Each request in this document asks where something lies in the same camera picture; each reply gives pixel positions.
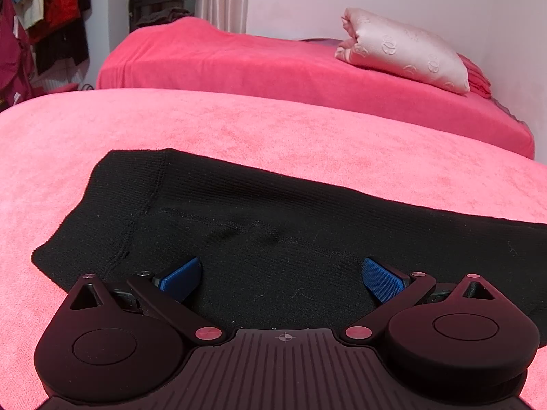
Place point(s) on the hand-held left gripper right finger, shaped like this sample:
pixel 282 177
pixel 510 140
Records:
pixel 382 282

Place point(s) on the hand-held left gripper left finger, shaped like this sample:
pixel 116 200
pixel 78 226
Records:
pixel 181 278

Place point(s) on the black knit pants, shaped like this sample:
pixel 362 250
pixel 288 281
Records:
pixel 273 230

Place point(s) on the pink fleece bed blanket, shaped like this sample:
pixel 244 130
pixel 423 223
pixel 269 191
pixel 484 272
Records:
pixel 265 132

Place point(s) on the folded pink blanket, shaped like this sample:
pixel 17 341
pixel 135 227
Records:
pixel 476 79

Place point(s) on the bed with pink cover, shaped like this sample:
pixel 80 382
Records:
pixel 265 64

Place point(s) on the pale pink satin pillow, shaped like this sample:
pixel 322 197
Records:
pixel 406 51

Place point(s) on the black hanging coat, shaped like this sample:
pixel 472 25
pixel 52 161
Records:
pixel 64 49

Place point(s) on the dark brown cloth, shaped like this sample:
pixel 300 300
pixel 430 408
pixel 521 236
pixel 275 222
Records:
pixel 164 16

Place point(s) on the maroon hanging jacket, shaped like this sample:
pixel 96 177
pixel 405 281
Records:
pixel 13 55

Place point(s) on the red padded jacket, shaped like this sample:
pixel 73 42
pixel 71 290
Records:
pixel 55 0

